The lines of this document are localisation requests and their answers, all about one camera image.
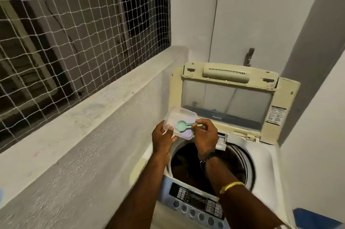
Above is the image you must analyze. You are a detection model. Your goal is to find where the person's right forearm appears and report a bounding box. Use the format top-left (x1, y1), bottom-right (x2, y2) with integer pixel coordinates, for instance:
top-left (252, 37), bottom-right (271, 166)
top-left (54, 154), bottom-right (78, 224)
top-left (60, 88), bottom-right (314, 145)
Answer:
top-left (204, 156), bottom-right (293, 229)

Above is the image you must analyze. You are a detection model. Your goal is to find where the glass-windowed washing machine lid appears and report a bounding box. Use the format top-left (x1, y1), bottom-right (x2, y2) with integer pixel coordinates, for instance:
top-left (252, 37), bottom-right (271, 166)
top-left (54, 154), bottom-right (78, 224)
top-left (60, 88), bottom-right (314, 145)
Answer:
top-left (170, 61), bottom-right (301, 146)

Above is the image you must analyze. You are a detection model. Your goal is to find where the cream framed louvred window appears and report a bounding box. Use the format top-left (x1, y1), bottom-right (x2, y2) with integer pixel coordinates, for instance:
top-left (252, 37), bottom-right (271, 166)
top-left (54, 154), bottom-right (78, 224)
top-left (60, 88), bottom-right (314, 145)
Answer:
top-left (0, 0), bottom-right (61, 119)

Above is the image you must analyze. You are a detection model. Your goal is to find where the cream blue washing machine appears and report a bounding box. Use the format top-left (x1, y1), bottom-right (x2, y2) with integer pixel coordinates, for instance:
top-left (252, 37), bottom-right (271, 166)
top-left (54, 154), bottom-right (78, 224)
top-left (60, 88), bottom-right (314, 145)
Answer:
top-left (129, 61), bottom-right (301, 229)

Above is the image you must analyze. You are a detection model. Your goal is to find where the person's left hand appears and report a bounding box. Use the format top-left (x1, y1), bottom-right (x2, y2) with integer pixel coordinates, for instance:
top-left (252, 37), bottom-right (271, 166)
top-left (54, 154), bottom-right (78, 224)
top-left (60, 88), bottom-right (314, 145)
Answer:
top-left (152, 120), bottom-right (178, 159)

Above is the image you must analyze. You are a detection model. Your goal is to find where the black thread wristband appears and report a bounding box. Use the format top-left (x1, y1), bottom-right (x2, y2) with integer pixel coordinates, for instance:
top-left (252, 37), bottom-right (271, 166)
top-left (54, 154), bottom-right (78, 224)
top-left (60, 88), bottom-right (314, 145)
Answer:
top-left (198, 151), bottom-right (219, 165)

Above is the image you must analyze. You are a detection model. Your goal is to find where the person's left forearm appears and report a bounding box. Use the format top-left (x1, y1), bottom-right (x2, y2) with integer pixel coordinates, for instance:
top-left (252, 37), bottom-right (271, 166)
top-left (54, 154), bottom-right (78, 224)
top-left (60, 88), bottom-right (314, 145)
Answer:
top-left (105, 153), bottom-right (173, 229)

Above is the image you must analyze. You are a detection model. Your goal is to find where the white detergent drawer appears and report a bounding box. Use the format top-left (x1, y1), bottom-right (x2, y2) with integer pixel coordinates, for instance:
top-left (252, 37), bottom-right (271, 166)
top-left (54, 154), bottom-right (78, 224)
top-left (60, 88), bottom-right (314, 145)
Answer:
top-left (215, 133), bottom-right (230, 151)

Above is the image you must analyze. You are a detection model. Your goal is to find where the gold bangle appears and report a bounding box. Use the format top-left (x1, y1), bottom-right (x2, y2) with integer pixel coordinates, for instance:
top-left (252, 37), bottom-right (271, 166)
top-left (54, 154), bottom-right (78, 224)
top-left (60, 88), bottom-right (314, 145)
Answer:
top-left (217, 182), bottom-right (246, 202)

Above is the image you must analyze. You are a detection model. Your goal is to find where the mint green plastic scoop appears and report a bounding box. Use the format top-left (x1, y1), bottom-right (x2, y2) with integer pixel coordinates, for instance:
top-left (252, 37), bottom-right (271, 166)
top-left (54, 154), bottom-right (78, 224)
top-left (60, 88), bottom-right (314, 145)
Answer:
top-left (176, 120), bottom-right (207, 132)

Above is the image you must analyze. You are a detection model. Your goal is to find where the metal wall tap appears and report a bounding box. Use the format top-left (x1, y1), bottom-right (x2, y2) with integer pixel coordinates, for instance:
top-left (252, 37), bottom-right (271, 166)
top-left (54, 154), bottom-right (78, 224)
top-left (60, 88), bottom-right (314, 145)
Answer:
top-left (243, 47), bottom-right (255, 67)

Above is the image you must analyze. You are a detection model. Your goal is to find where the person's right hand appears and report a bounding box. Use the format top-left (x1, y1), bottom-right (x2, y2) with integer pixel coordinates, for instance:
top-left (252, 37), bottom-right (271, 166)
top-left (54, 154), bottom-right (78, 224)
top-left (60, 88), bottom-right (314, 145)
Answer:
top-left (193, 119), bottom-right (219, 161)

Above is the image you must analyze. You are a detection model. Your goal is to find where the white window safety net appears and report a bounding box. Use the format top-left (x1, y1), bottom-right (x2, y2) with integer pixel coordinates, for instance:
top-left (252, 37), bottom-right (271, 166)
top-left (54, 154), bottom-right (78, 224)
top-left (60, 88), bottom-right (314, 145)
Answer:
top-left (0, 0), bottom-right (172, 154)

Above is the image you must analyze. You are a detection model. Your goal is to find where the brown garment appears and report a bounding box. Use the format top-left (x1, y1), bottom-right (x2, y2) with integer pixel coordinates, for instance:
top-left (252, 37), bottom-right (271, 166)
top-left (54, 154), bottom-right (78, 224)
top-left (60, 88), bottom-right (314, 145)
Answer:
top-left (171, 144), bottom-right (246, 197)

